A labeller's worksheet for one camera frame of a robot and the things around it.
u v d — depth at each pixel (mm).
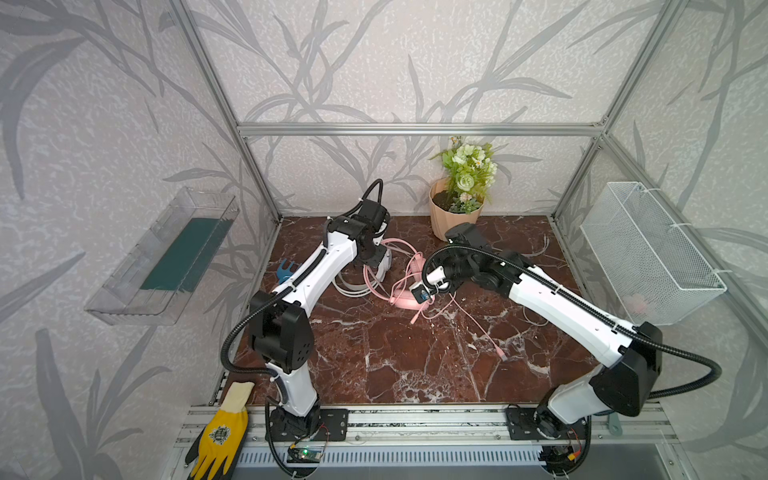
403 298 770
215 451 684
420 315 753
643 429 736
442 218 994
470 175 937
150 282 637
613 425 739
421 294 636
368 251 626
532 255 1087
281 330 461
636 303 721
